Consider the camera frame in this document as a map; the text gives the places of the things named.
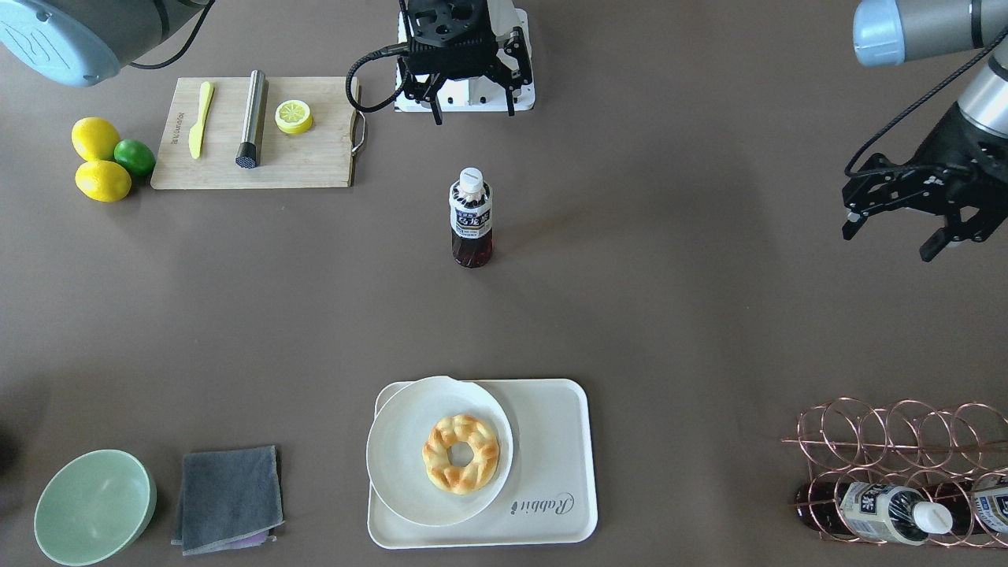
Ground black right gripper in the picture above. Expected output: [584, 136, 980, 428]
[398, 0, 535, 125]

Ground tea bottle white cap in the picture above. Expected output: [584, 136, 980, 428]
[449, 167, 495, 269]

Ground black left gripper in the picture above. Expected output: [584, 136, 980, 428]
[841, 105, 1007, 262]

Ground yellow lemon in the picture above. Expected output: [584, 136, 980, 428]
[71, 117, 121, 161]
[75, 161, 132, 203]

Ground cream serving tray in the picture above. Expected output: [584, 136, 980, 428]
[367, 378, 598, 549]

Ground wooden cutting board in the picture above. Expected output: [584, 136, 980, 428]
[150, 76, 364, 191]

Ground halved lemon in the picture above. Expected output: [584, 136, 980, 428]
[274, 99, 313, 135]

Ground glazed braided donut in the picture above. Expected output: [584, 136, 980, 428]
[421, 413, 500, 495]

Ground yellow plastic knife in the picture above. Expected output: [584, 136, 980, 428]
[188, 80, 215, 159]

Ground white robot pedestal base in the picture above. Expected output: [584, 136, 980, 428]
[394, 8, 536, 113]

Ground white round plate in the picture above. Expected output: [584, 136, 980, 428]
[366, 376, 513, 527]

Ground green lime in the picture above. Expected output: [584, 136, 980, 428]
[113, 139, 156, 177]

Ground steel muddler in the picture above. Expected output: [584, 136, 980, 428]
[235, 69, 268, 169]

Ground grey folded cloth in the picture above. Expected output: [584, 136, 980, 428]
[172, 445, 284, 556]

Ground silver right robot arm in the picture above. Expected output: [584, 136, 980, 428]
[1, 1, 536, 123]

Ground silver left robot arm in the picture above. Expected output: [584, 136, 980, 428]
[842, 1, 1007, 261]

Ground yellow lemon near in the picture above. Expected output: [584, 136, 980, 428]
[75, 161, 132, 203]

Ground yellow lemon far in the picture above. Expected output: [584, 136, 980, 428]
[71, 117, 121, 161]

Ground mint green bowl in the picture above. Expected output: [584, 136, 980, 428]
[33, 449, 158, 566]

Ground copper wire bottle rack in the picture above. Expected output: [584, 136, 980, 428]
[791, 398, 1006, 549]

